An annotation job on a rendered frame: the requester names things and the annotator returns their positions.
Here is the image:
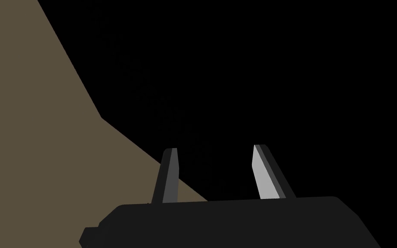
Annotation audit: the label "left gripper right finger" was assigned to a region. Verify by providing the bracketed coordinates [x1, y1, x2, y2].
[251, 144, 297, 200]

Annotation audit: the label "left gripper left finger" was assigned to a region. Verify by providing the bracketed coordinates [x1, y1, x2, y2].
[151, 148, 180, 204]

